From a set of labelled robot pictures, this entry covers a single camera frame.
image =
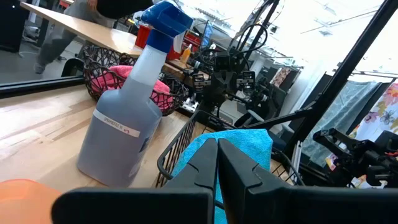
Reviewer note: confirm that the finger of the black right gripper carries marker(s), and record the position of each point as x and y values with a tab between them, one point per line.
246	80
199	82

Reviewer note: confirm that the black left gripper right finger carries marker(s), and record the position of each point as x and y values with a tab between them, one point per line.
280	205

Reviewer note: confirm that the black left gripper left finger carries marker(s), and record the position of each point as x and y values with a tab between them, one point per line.
140	205

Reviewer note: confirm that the blue microfiber towel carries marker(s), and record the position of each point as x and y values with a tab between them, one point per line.
245	143

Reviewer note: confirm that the pink microfiber towel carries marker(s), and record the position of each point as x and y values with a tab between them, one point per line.
118	73

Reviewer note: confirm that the flat orange microfiber towel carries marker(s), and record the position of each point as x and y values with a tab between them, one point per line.
25	202

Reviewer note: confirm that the white power strip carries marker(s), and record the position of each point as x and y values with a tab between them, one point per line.
190	104

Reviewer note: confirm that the orange plastic bottle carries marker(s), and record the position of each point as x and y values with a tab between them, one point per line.
186	56

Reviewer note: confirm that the red storage box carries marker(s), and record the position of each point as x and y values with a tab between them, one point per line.
143	37
192	42

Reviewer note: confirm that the grey spray bottle blue nozzle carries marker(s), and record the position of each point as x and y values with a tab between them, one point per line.
121	124

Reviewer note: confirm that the grey-teal hanging cloth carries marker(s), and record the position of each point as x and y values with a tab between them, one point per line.
342	115

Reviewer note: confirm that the light wooden table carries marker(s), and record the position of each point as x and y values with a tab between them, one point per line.
93	32

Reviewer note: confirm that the floral patterned cloth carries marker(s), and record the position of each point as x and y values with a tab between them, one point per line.
379	115

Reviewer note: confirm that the person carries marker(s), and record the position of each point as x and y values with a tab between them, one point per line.
56	37

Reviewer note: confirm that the black computer tower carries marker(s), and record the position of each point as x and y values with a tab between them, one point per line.
12	25

